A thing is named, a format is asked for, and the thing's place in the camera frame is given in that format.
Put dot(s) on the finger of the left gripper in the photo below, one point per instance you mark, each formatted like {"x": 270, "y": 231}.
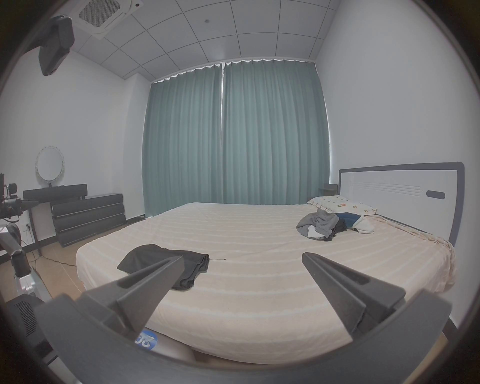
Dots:
{"x": 30, "y": 203}

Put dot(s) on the blue-green curtain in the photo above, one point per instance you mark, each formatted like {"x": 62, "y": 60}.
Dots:
{"x": 183, "y": 142}
{"x": 277, "y": 131}

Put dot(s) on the black garment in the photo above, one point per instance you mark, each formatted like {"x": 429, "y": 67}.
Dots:
{"x": 150, "y": 257}

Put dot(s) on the bed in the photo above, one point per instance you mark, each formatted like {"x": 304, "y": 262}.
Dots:
{"x": 255, "y": 262}

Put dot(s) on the ceiling air conditioner vent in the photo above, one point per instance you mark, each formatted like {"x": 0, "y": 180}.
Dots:
{"x": 101, "y": 17}

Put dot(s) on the white printed pillow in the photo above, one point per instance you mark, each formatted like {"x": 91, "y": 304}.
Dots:
{"x": 337, "y": 204}

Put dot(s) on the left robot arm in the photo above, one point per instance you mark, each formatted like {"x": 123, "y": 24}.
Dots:
{"x": 15, "y": 251}

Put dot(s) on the round white-framed mirror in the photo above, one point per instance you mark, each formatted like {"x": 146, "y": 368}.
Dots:
{"x": 49, "y": 164}

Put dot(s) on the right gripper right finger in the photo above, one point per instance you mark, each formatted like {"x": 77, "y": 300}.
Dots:
{"x": 348, "y": 296}

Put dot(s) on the dark bedside table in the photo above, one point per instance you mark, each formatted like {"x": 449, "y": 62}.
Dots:
{"x": 330, "y": 188}

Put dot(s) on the black chest of drawers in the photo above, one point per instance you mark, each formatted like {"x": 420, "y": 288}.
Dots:
{"x": 90, "y": 219}

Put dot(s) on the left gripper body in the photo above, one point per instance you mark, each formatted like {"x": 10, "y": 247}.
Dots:
{"x": 10, "y": 208}

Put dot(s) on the pile of clothes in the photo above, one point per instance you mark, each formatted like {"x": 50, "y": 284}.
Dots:
{"x": 322, "y": 225}

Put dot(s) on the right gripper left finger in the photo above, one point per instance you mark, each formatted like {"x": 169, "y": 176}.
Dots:
{"x": 146, "y": 290}

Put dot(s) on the black dressing table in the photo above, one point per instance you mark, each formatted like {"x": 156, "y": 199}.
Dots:
{"x": 56, "y": 192}

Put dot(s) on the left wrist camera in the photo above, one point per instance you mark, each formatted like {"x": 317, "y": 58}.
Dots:
{"x": 12, "y": 189}

